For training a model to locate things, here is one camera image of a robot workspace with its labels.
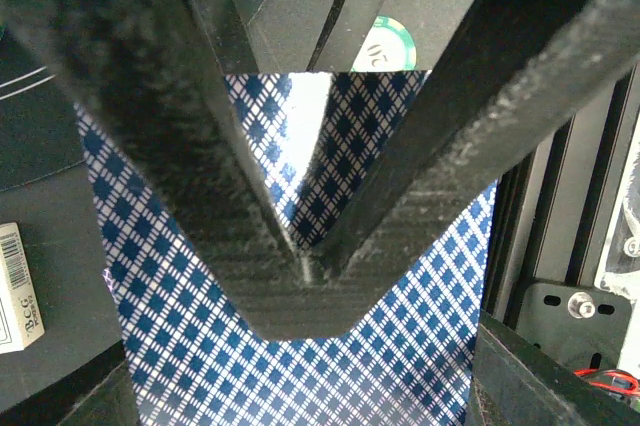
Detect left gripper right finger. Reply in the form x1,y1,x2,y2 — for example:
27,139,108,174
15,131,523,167
304,0,639,337

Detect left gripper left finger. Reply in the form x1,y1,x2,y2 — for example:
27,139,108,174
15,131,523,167
0,0,311,342

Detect green chip stack source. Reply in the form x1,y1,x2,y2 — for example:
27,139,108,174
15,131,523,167
351,16,417,72

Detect round black poker mat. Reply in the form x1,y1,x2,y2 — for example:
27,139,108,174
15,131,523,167
1,29,83,191

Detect white card box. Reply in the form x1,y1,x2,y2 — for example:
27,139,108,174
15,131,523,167
0,222,45,354

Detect black aluminium rail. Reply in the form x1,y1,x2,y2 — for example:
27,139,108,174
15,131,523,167
479,60,640,426

